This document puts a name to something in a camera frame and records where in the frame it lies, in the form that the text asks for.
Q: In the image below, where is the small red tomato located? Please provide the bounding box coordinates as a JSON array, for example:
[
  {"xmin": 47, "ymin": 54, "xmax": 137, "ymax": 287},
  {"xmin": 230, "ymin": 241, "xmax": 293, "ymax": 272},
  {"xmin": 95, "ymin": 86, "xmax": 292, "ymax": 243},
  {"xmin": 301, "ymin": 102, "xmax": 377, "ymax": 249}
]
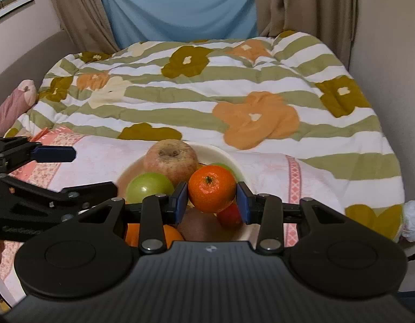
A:
[{"xmin": 217, "ymin": 202, "xmax": 243, "ymax": 228}]

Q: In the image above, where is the pink plush toy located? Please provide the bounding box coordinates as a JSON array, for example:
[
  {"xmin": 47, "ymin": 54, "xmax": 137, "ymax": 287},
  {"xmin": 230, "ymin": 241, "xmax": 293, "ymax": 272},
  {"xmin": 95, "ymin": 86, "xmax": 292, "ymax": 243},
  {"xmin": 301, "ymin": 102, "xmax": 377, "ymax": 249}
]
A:
[{"xmin": 0, "ymin": 79, "xmax": 38, "ymax": 137}]

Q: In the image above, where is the beige curtain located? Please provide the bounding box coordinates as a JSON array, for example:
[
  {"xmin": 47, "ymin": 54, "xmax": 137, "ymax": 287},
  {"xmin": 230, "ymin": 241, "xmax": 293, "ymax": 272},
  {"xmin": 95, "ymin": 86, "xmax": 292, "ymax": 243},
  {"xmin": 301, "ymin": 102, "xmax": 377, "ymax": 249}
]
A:
[
  {"xmin": 44, "ymin": 0, "xmax": 120, "ymax": 54},
  {"xmin": 251, "ymin": 0, "xmax": 358, "ymax": 68}
]

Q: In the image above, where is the cream oval plate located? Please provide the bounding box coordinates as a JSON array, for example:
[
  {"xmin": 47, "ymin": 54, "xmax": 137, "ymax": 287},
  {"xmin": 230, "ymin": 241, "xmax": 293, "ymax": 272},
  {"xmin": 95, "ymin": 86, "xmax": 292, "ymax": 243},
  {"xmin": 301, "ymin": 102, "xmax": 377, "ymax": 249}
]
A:
[{"xmin": 116, "ymin": 142, "xmax": 258, "ymax": 243}]

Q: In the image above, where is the large orange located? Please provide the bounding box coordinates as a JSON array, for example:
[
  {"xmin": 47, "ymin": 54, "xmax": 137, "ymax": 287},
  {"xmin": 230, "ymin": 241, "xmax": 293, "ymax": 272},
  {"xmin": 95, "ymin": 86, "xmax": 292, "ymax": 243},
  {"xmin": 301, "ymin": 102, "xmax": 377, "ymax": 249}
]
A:
[{"xmin": 125, "ymin": 223, "xmax": 185, "ymax": 247}]

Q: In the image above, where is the blue cloth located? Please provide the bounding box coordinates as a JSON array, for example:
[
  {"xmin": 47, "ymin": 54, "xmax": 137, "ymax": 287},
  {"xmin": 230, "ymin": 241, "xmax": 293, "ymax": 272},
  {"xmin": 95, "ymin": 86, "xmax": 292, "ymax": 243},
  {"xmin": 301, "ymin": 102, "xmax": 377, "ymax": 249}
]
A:
[{"xmin": 100, "ymin": 0, "xmax": 258, "ymax": 49}]

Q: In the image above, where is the grey padded bed frame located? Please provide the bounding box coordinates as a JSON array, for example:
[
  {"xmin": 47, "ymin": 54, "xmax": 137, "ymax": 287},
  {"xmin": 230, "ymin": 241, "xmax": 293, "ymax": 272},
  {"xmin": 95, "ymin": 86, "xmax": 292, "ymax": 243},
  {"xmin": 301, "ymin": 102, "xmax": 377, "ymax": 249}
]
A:
[{"xmin": 0, "ymin": 30, "xmax": 77, "ymax": 90}]

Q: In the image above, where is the brown kiwi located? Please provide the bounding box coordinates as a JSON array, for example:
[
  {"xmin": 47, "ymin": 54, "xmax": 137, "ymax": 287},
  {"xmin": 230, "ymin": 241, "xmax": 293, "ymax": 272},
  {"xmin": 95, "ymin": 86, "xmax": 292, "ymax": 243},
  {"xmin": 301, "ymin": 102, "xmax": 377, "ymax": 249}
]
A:
[{"xmin": 177, "ymin": 208, "xmax": 228, "ymax": 242}]

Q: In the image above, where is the red yellow apple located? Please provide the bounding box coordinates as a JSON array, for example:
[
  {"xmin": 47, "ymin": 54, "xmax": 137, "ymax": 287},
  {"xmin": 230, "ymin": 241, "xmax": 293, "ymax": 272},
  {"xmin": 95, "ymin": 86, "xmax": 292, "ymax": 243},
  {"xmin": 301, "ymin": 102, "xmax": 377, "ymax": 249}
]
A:
[{"xmin": 143, "ymin": 139, "xmax": 199, "ymax": 189}]

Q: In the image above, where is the large green apple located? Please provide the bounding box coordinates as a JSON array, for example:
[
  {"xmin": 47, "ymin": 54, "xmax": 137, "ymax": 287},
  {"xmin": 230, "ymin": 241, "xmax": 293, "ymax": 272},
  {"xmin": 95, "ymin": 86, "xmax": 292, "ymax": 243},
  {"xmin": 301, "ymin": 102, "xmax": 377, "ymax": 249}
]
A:
[{"xmin": 126, "ymin": 172, "xmax": 175, "ymax": 204}]

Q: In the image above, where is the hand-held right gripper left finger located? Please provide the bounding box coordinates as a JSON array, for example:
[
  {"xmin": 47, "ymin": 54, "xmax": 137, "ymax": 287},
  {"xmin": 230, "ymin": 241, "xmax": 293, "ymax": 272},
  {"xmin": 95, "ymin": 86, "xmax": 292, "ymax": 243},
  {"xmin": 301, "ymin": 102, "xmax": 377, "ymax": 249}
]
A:
[{"xmin": 78, "ymin": 181, "xmax": 189, "ymax": 255}]

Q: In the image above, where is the white crumpled cloth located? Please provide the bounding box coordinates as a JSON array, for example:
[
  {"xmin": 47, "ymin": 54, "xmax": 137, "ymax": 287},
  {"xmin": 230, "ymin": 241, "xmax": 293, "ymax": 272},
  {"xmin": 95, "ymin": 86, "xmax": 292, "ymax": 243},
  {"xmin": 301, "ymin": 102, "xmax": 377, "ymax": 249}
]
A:
[{"xmin": 399, "ymin": 193, "xmax": 415, "ymax": 243}]

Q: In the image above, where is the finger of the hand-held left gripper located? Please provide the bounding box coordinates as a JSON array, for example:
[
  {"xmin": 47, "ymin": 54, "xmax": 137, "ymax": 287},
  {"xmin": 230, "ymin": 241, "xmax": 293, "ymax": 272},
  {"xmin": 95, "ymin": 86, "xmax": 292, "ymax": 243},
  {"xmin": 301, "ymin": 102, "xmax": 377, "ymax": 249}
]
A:
[
  {"xmin": 0, "ymin": 136, "xmax": 77, "ymax": 175},
  {"xmin": 0, "ymin": 174, "xmax": 118, "ymax": 211}
]

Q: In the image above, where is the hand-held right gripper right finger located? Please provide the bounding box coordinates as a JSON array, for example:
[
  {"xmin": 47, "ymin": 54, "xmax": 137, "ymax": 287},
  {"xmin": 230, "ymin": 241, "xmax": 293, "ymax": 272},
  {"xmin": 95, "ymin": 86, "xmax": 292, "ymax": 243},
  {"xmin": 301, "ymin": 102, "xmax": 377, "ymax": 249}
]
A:
[{"xmin": 236, "ymin": 181, "xmax": 346, "ymax": 255}]

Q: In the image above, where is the striped floral quilt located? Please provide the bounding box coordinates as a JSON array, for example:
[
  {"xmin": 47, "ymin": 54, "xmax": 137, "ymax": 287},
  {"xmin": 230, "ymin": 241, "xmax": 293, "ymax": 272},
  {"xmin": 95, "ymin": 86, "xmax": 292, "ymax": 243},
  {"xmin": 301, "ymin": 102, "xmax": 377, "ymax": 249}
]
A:
[{"xmin": 5, "ymin": 30, "xmax": 405, "ymax": 243}]

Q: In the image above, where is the pink floral blanket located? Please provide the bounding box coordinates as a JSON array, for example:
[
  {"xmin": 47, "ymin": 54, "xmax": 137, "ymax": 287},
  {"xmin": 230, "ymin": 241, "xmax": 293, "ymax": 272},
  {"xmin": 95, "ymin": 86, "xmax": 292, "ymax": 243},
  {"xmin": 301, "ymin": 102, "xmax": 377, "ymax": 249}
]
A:
[{"xmin": 0, "ymin": 126, "xmax": 302, "ymax": 307}]

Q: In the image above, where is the small tangerine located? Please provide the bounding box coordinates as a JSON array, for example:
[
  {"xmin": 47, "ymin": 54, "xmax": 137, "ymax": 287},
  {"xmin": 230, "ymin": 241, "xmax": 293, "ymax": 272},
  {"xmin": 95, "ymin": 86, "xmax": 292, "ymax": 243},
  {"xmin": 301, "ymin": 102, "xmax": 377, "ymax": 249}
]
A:
[{"xmin": 188, "ymin": 165, "xmax": 237, "ymax": 213}]

